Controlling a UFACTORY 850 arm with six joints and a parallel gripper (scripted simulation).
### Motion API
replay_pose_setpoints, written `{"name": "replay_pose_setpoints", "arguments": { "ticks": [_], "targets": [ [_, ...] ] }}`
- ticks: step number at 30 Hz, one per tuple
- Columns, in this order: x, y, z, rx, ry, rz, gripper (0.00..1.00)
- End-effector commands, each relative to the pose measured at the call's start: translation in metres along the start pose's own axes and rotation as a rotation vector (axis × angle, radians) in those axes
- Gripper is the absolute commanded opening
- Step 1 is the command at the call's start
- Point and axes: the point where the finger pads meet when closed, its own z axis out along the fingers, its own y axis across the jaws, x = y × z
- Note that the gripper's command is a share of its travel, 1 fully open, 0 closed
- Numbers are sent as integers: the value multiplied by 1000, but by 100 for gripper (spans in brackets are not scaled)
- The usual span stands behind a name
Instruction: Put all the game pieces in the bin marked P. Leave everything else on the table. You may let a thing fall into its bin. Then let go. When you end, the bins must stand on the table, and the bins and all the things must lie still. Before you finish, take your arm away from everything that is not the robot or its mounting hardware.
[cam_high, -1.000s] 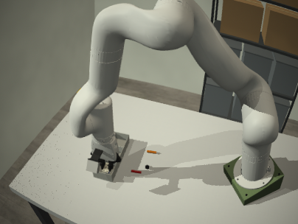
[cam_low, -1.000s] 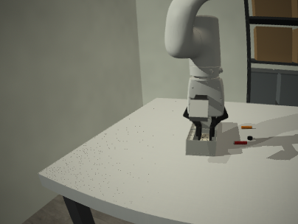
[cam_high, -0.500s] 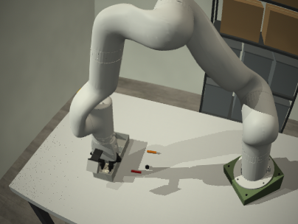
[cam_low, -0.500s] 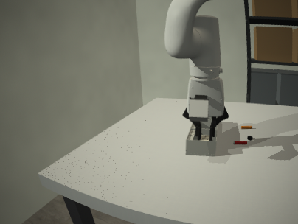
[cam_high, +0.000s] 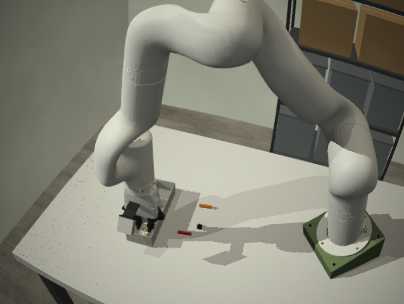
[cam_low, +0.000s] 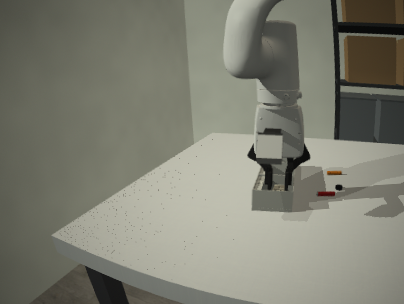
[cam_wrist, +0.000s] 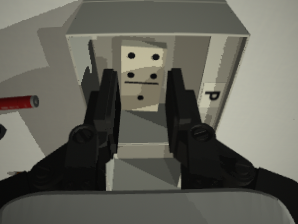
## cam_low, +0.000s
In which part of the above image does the grey open-top bin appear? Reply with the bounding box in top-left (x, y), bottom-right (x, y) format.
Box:
top-left (252, 158), bottom-right (295, 212)

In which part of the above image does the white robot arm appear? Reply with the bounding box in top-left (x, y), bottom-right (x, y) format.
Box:
top-left (223, 0), bottom-right (302, 165)

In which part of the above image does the beige domino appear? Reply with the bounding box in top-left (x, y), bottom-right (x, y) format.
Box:
top-left (273, 185), bottom-right (285, 191)

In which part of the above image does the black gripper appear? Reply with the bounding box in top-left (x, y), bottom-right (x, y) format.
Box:
top-left (247, 103), bottom-right (310, 191)

